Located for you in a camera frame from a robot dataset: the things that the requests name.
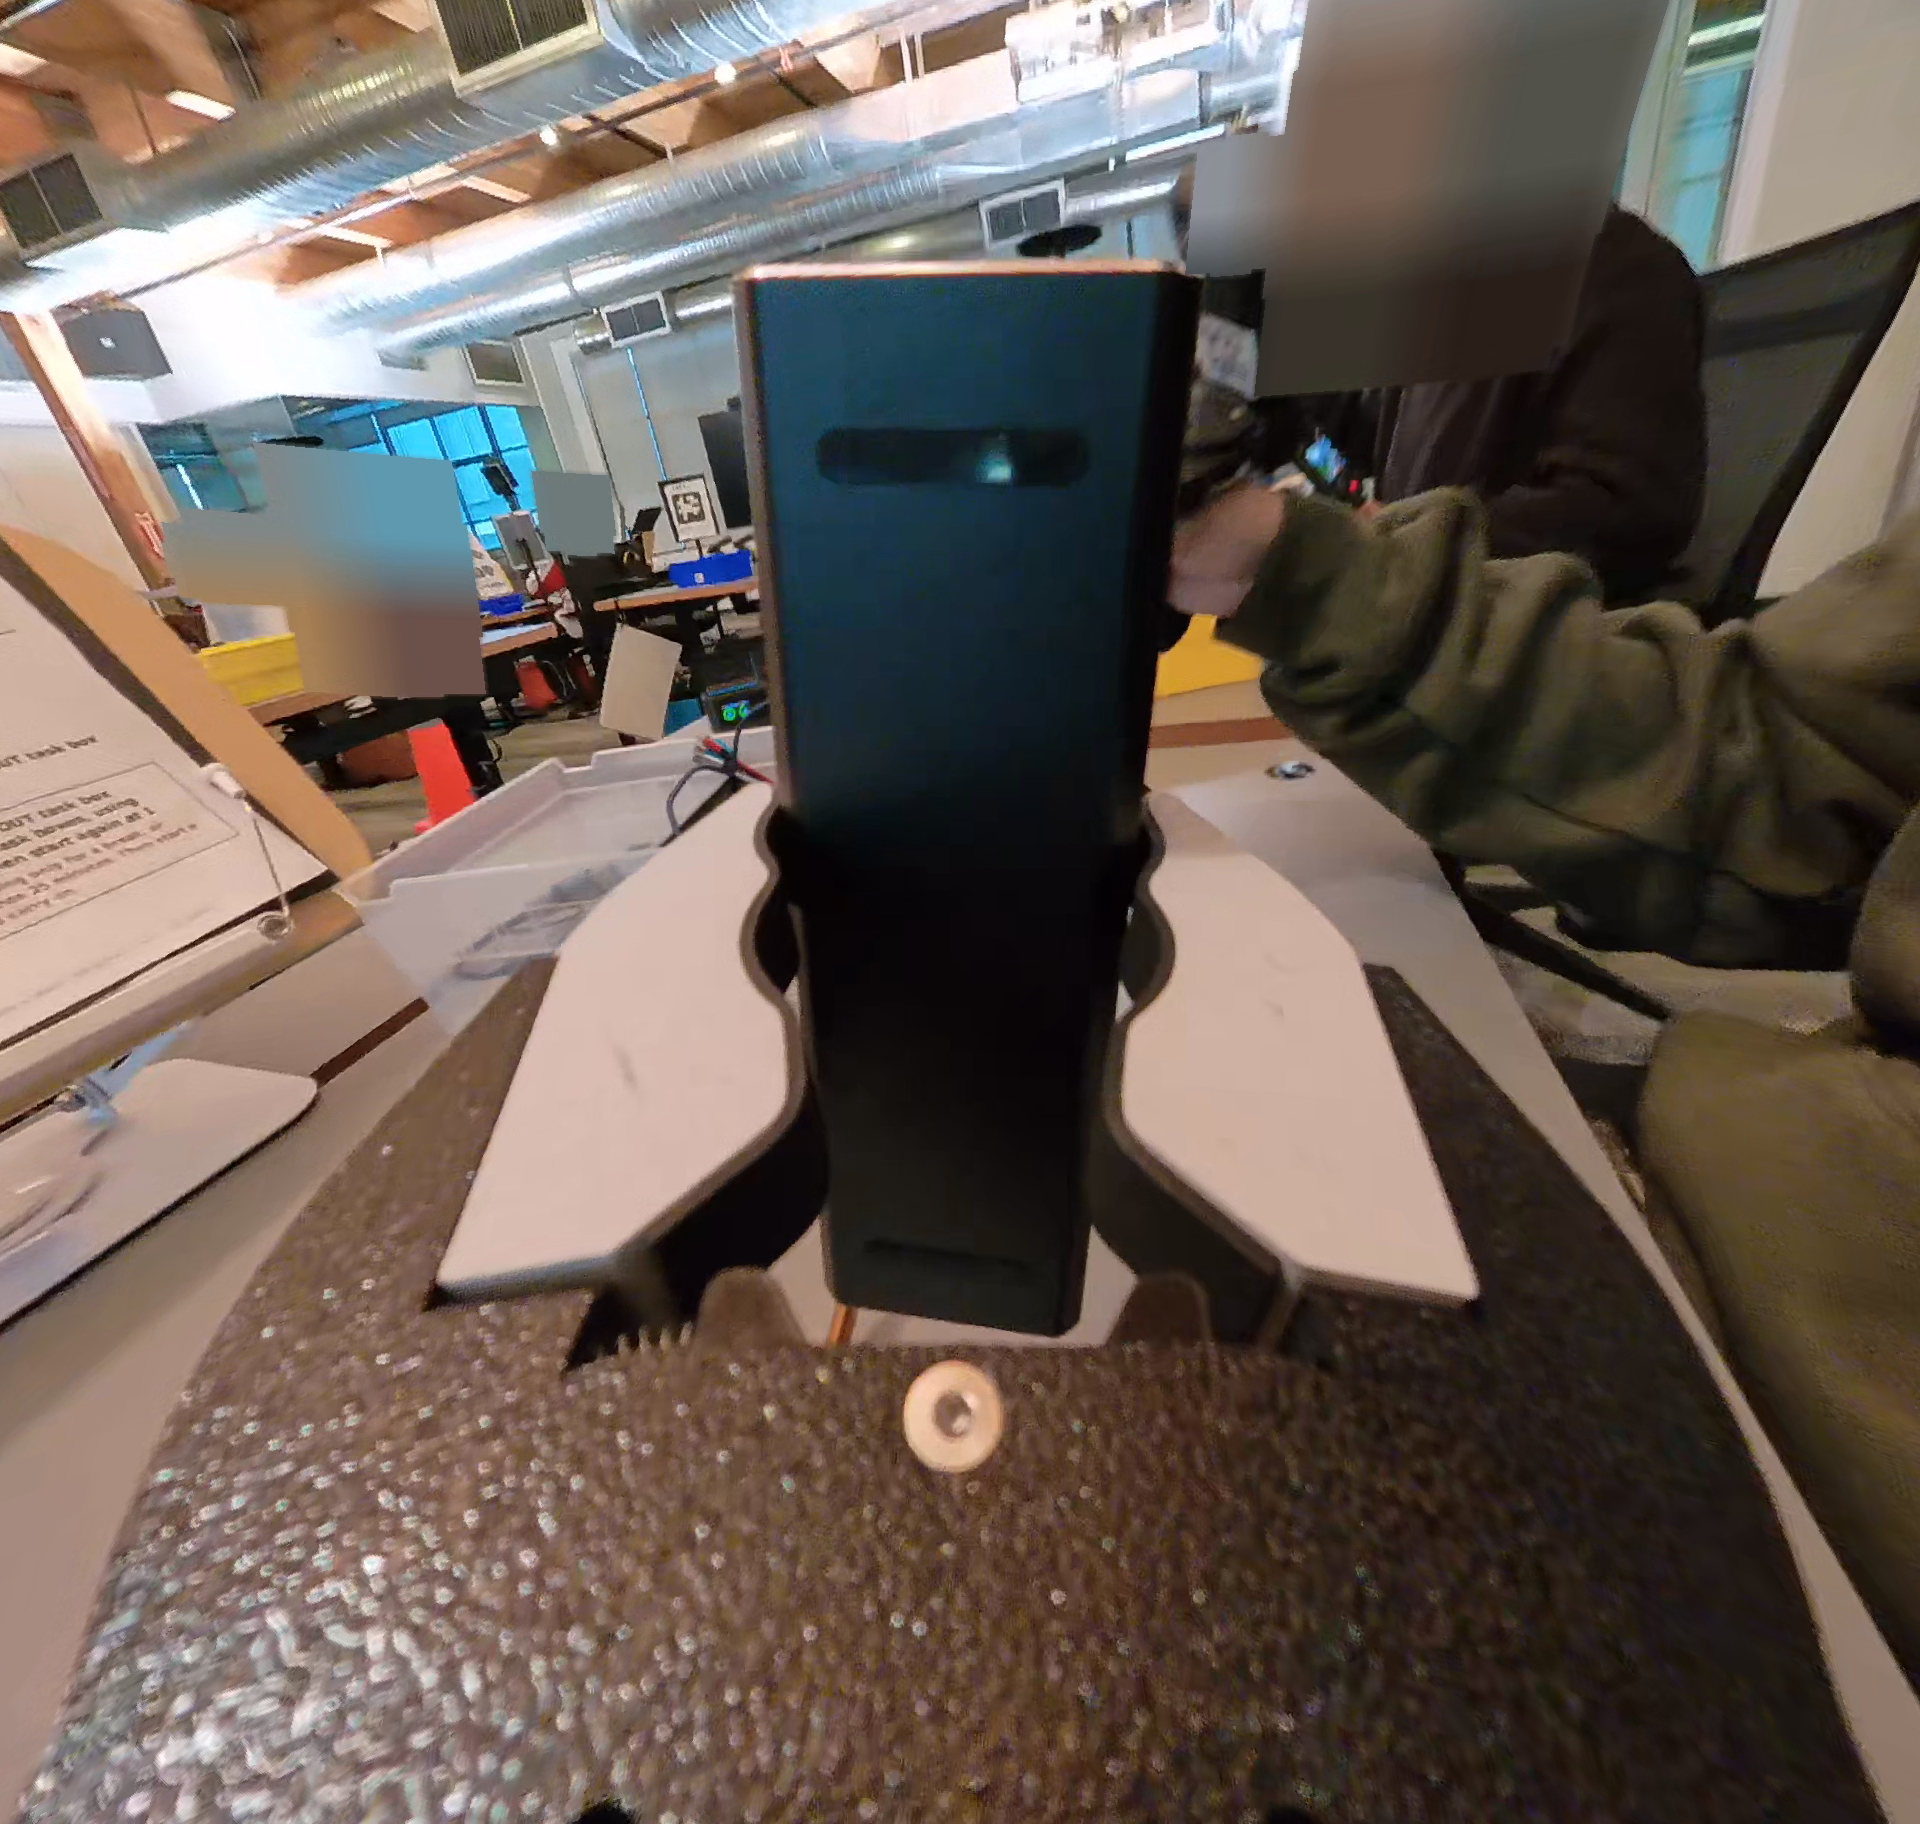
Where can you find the large yellow bin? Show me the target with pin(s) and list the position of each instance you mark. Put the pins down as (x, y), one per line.
(1200, 663)

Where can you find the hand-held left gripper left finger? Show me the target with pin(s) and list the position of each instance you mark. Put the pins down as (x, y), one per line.
(630, 1105)

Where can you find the person's green jacket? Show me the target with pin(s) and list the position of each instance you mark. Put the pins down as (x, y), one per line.
(1800, 1255)

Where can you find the white angled panel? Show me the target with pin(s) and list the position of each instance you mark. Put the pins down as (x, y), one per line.
(641, 685)

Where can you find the ceiling air vent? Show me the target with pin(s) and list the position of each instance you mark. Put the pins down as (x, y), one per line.
(511, 3)

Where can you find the power station with green display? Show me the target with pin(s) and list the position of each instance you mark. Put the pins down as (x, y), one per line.
(737, 707)

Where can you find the clear plastic bin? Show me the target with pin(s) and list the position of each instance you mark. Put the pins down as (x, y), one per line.
(450, 879)

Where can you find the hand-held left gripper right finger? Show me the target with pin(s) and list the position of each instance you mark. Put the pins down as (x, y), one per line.
(1290, 1105)

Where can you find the large black USB hub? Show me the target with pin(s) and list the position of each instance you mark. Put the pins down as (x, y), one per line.
(945, 730)

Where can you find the person's right hand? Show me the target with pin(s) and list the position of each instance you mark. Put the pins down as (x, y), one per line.
(1223, 559)

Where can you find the fiducial marker sign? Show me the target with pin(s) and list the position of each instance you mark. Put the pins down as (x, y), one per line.
(687, 504)

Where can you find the small blue bin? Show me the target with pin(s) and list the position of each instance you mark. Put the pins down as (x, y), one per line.
(713, 572)

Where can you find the black mesh office chair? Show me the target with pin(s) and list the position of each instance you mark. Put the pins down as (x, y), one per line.
(1800, 384)

